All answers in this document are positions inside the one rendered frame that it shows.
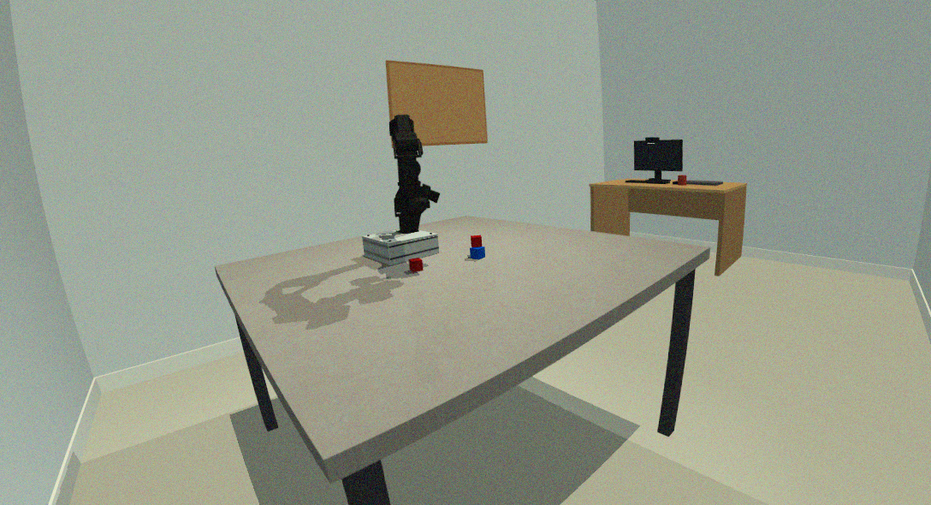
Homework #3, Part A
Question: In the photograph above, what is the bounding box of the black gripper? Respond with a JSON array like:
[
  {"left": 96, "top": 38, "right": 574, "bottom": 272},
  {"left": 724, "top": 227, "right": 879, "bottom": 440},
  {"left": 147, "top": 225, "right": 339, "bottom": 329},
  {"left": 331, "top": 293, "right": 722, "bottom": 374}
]
[{"left": 394, "top": 177, "right": 430, "bottom": 232}]

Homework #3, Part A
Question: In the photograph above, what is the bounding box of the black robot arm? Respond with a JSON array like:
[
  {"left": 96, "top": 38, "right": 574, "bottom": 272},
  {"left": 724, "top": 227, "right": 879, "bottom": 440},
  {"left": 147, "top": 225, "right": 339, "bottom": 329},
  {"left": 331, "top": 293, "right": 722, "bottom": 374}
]
[{"left": 389, "top": 115, "right": 440, "bottom": 234}]

